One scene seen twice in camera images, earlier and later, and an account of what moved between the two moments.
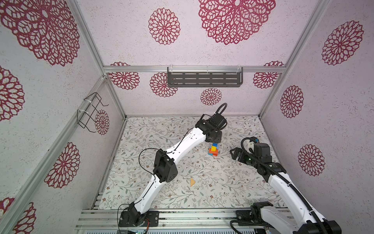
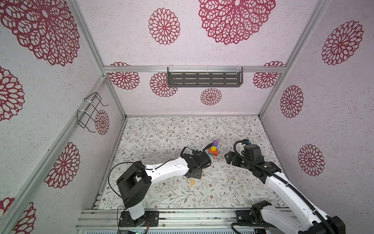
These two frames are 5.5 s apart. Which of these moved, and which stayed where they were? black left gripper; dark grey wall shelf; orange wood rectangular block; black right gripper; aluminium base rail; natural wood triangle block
Moved: black left gripper; black right gripper
Stayed: natural wood triangle block; aluminium base rail; orange wood rectangular block; dark grey wall shelf
